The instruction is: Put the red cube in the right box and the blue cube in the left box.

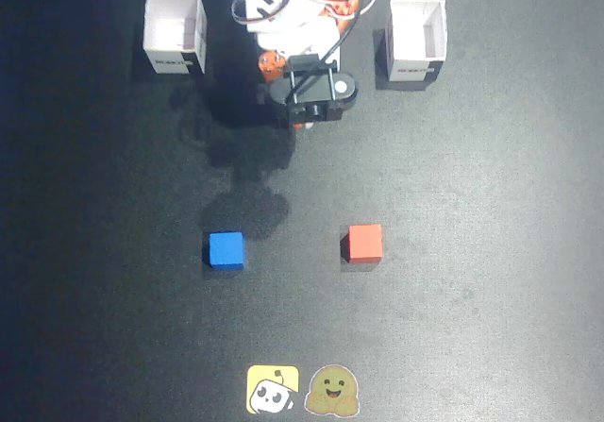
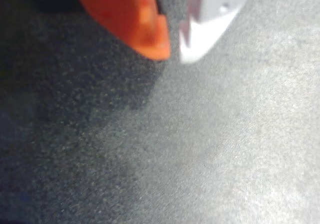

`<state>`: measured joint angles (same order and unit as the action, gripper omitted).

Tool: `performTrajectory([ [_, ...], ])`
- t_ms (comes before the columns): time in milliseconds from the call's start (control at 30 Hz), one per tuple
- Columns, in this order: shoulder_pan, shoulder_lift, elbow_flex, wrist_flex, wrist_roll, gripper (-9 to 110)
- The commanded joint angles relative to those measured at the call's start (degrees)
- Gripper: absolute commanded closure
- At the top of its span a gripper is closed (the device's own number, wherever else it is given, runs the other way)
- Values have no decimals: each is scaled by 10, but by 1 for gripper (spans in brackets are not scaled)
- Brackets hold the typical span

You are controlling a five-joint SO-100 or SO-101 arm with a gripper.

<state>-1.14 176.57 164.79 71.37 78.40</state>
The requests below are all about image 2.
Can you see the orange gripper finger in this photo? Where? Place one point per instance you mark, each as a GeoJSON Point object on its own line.
{"type": "Point", "coordinates": [125, 16]}

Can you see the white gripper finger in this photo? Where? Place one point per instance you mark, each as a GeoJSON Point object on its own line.
{"type": "Point", "coordinates": [215, 13]}

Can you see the dark grey felt mat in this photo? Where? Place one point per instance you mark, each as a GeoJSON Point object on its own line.
{"type": "Point", "coordinates": [175, 146]}

